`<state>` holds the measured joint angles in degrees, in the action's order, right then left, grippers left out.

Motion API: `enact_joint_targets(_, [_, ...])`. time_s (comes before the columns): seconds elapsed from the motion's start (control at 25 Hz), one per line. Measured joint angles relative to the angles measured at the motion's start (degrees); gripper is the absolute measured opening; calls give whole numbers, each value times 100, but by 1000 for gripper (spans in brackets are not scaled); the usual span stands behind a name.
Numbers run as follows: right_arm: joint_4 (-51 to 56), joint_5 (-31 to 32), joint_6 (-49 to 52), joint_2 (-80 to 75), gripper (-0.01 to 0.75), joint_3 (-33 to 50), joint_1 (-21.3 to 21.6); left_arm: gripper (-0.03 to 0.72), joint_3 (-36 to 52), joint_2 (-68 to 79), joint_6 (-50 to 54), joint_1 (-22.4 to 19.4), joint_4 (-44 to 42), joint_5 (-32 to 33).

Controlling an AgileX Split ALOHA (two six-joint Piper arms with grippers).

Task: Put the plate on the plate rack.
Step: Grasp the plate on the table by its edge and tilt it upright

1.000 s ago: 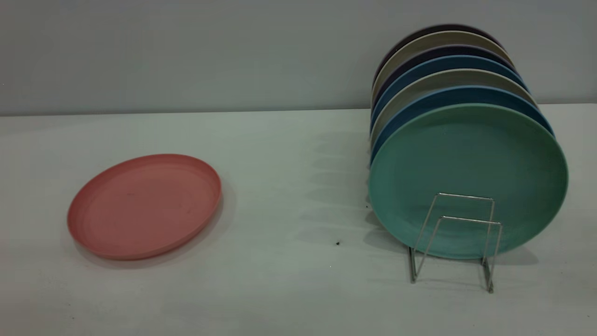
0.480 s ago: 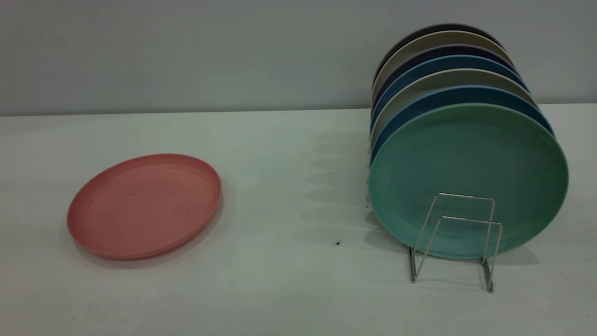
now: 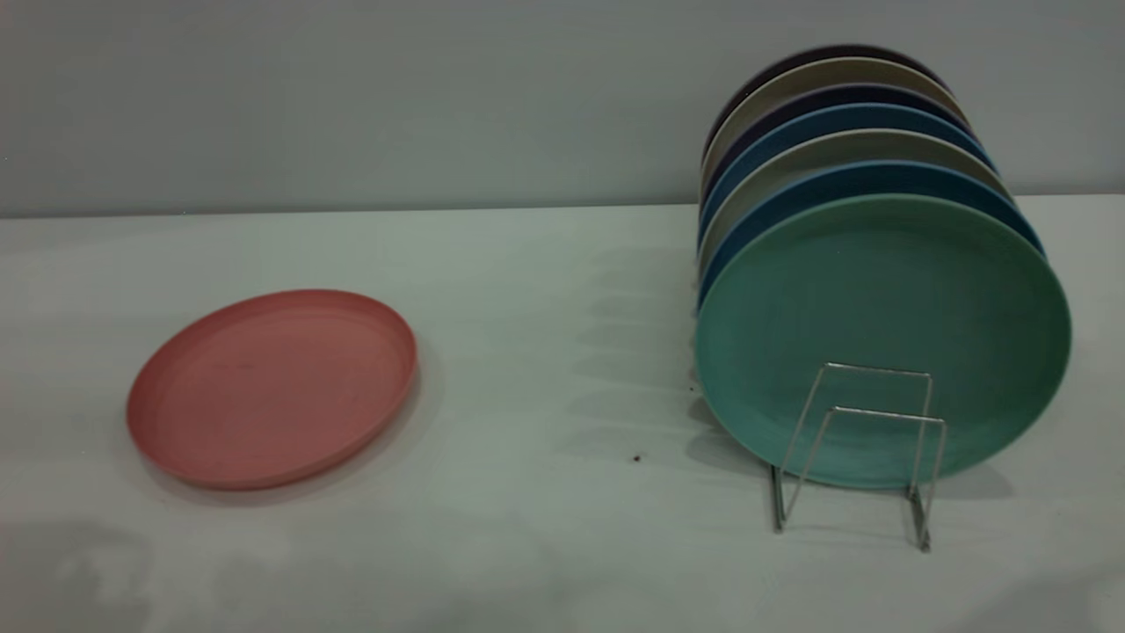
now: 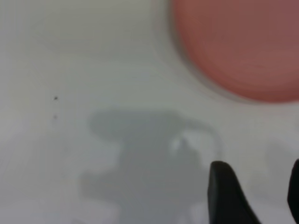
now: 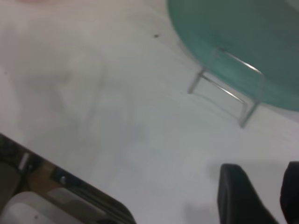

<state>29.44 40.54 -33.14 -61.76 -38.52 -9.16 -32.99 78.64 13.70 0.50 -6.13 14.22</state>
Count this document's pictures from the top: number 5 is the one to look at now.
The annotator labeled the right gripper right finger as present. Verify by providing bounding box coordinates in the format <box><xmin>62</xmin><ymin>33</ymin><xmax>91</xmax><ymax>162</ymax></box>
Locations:
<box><xmin>279</xmin><ymin>161</ymin><xmax>299</xmax><ymax>224</ymax></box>

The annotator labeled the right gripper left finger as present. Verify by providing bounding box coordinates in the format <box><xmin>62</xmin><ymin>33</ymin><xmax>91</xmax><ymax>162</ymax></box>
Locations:
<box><xmin>216</xmin><ymin>163</ymin><xmax>281</xmax><ymax>224</ymax></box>

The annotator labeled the grey rounded housing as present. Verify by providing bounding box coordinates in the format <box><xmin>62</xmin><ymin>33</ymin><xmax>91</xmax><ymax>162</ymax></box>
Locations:
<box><xmin>4</xmin><ymin>188</ymin><xmax>110</xmax><ymax>224</ymax></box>

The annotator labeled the silver wire plate rack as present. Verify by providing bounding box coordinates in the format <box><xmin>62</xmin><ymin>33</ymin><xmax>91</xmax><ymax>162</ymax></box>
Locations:
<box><xmin>186</xmin><ymin>46</ymin><xmax>266</xmax><ymax>128</ymax></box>

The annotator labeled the green round plate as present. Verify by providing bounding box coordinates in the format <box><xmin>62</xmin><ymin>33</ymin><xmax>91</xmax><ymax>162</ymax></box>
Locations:
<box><xmin>166</xmin><ymin>0</ymin><xmax>299</xmax><ymax>113</ymax></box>

